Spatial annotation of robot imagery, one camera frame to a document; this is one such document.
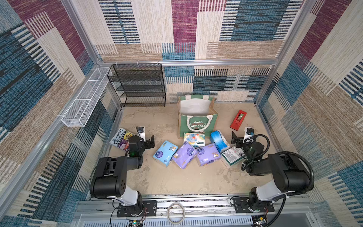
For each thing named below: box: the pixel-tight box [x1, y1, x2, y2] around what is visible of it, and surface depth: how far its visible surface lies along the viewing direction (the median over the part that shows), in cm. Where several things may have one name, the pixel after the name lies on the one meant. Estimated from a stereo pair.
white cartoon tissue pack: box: [183, 132, 206, 149], surface depth 96 cm
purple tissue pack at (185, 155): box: [171, 141, 199, 170], surface depth 86 cm
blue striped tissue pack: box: [209, 129, 231, 153], surface depth 91 cm
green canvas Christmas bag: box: [177, 94, 219, 139], surface depth 96 cm
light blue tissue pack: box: [153, 139, 179, 167], surface depth 89 cm
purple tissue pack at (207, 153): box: [196, 143, 222, 167], surface depth 89 cm
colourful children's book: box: [109, 128, 133, 152], surface depth 101 cm
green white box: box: [221, 145, 245, 169], surface depth 87 cm
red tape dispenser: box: [229, 109, 248, 131], surface depth 106 cm
